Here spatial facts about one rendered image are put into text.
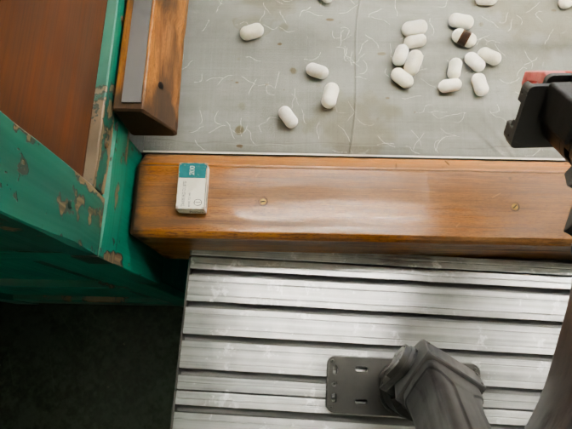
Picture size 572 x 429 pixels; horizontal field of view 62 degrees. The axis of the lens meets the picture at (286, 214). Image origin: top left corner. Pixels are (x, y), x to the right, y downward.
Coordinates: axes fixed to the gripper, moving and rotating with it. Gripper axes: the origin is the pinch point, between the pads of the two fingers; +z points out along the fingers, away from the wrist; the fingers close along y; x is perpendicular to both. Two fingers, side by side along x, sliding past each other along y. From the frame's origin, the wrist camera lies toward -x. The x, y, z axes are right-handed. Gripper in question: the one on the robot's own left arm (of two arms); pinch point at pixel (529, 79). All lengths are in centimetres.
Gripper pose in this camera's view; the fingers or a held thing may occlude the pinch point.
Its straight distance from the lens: 61.1
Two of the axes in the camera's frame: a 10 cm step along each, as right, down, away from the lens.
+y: -10.0, 0.3, -0.3
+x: 0.1, 7.9, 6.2
